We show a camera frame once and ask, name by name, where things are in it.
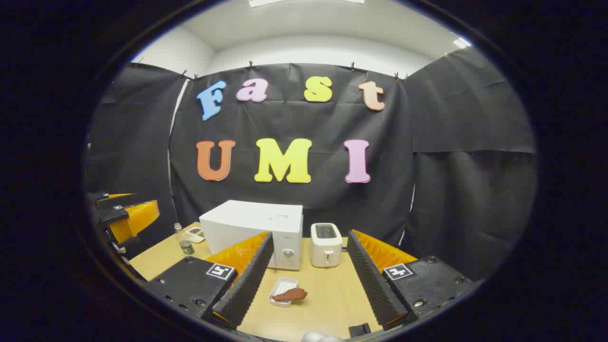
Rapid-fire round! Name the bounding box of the white microwave oven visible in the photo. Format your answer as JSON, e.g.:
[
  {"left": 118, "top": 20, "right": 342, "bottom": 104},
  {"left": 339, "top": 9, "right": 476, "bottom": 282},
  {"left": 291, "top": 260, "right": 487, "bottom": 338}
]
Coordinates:
[{"left": 199, "top": 199, "right": 304, "bottom": 271}]

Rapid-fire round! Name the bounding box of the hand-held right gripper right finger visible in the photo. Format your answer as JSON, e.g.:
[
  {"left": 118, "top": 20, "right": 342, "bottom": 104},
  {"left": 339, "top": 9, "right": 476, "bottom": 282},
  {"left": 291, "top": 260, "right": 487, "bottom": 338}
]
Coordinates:
[{"left": 347, "top": 229, "right": 476, "bottom": 332}]

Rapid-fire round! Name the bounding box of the cream toaster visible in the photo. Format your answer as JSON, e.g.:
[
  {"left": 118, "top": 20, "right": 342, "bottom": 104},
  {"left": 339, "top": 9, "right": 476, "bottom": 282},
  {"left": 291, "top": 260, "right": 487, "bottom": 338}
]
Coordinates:
[{"left": 310, "top": 222, "right": 343, "bottom": 268}]

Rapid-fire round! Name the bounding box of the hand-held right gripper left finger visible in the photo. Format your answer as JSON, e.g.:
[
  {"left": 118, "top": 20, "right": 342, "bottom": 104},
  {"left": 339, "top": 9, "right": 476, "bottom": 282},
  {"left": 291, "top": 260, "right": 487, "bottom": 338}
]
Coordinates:
[{"left": 142, "top": 231, "right": 275, "bottom": 331}]

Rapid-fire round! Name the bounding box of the red-brown meat piece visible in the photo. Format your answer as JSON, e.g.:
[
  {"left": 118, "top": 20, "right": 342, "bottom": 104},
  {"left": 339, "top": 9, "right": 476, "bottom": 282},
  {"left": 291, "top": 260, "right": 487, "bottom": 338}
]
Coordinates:
[{"left": 272, "top": 287, "right": 308, "bottom": 303}]

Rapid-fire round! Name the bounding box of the clear plastic water bottle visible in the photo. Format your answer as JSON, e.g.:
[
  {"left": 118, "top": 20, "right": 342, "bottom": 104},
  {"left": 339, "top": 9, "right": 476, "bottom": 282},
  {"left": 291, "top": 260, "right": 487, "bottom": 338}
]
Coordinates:
[{"left": 174, "top": 222, "right": 196, "bottom": 256}]

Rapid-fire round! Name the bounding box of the white rectangular tray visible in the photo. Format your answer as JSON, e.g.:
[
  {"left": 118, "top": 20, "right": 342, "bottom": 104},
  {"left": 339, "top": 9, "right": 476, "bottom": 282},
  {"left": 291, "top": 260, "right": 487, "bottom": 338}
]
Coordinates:
[{"left": 268, "top": 277, "right": 299, "bottom": 308}]

